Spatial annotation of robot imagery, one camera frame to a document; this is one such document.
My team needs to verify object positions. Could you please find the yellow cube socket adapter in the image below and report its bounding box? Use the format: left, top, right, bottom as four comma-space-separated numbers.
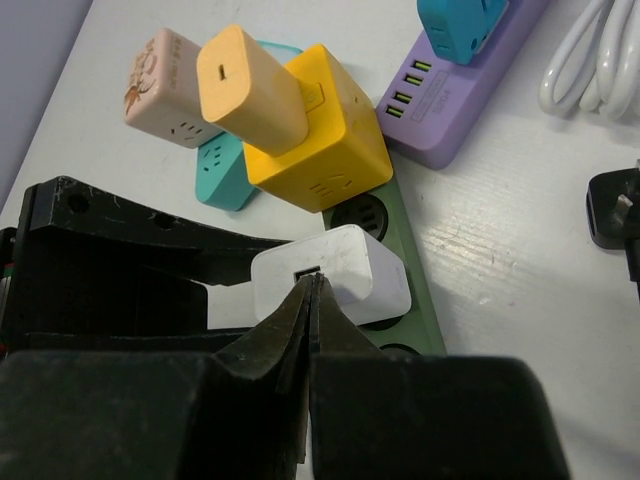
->
244, 44, 393, 213

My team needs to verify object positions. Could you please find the green power strip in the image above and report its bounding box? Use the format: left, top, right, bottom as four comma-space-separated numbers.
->
320, 179, 446, 356

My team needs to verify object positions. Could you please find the orange small plug adapter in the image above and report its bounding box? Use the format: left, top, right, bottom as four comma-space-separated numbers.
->
196, 24, 309, 156

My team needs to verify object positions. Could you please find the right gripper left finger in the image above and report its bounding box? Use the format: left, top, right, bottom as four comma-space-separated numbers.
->
1, 278, 313, 479

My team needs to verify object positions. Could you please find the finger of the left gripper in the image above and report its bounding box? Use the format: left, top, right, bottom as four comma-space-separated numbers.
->
1, 176, 276, 354

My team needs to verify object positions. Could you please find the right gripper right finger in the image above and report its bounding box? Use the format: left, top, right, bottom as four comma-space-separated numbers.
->
309, 275, 570, 479

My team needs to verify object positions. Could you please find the white plug of purple strip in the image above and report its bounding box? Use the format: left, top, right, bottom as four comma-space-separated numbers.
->
251, 224, 412, 325

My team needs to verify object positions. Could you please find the black power cable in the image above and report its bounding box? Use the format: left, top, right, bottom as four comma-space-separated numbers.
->
584, 159, 640, 306

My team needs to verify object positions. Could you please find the teal triangular power strip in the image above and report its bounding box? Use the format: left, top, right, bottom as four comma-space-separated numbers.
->
193, 39, 306, 214

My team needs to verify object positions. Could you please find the blue square plug adapter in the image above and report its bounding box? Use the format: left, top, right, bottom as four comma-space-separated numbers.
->
416, 0, 509, 65

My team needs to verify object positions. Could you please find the purple power strip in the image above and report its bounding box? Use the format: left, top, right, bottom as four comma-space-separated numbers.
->
376, 1, 548, 170

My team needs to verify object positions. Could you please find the white coiled power cable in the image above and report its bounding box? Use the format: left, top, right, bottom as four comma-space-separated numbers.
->
538, 0, 640, 121

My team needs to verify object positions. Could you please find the pink cube socket adapter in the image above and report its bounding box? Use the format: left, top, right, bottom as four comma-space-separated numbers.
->
124, 28, 222, 149

